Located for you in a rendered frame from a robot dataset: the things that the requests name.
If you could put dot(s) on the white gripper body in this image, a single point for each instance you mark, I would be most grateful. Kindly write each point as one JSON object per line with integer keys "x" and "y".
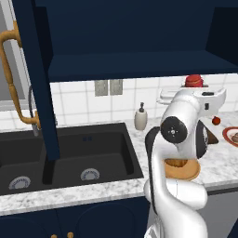
{"x": 219, "y": 99}

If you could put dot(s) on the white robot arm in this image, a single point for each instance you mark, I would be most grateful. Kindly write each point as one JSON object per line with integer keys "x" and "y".
{"x": 167, "y": 198}

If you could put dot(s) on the navy base cabinet door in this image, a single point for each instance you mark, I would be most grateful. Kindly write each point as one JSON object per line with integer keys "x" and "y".
{"x": 24, "y": 227}
{"x": 105, "y": 218}

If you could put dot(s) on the gold cabinet knob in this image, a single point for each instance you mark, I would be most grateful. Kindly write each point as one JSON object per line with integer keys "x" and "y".
{"x": 53, "y": 236}
{"x": 70, "y": 235}

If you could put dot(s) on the small red ball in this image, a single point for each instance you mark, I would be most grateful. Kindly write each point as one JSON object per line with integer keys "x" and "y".
{"x": 216, "y": 120}

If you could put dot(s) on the red rimmed plate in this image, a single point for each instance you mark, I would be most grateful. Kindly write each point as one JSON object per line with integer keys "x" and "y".
{"x": 227, "y": 136}

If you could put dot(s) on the dark brown wedge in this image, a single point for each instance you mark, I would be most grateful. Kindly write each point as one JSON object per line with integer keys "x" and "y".
{"x": 212, "y": 137}

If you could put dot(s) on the brown pastry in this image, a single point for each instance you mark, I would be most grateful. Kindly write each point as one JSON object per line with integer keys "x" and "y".
{"x": 235, "y": 136}

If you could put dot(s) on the cream soap dispenser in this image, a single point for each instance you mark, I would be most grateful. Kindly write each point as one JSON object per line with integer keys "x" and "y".
{"x": 141, "y": 120}

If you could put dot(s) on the grey dishwasher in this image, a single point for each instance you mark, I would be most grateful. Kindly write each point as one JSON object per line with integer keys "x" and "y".
{"x": 221, "y": 214}

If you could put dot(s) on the black double sink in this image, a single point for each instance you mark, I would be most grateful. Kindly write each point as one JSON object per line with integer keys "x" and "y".
{"x": 93, "y": 148}

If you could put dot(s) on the grey sink tap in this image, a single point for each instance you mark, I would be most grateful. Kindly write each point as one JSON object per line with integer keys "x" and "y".
{"x": 32, "y": 108}

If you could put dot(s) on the grey wall socket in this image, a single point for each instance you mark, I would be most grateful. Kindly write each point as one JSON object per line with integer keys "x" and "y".
{"x": 101, "y": 88}
{"x": 116, "y": 87}

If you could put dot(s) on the navy wall cabinet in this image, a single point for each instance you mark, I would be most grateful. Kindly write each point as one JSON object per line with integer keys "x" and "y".
{"x": 133, "y": 37}

